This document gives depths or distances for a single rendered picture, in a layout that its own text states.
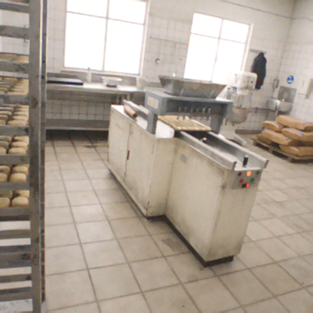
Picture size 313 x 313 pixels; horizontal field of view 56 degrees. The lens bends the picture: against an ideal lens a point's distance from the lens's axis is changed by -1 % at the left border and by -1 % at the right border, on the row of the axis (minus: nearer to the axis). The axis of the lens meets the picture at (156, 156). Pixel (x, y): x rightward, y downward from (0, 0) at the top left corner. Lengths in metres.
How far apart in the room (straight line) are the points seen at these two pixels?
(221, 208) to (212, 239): 0.26
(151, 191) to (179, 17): 3.97
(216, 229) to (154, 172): 0.74
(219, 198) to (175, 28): 4.26
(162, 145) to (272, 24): 5.15
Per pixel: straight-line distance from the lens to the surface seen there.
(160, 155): 2.52
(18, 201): 1.09
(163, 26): 5.78
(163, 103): 2.39
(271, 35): 7.19
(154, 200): 2.70
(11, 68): 0.92
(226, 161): 2.03
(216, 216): 2.16
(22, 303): 1.89
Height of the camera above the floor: 1.49
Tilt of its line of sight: 19 degrees down
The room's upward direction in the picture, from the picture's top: 8 degrees clockwise
